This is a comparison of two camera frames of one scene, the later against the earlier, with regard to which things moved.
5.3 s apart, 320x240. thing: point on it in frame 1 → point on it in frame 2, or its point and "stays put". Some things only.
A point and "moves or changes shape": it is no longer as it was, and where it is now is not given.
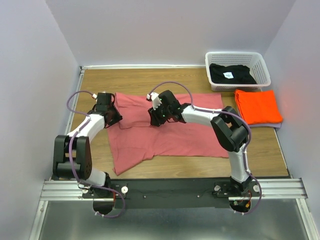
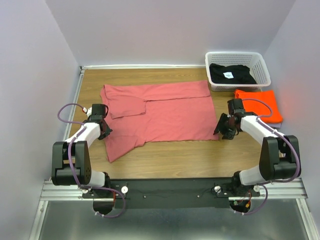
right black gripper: [154, 119] → [220, 125]
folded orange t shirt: [258, 107] stays put
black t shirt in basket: [230, 74] stays put
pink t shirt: [134, 138] moves or changes shape
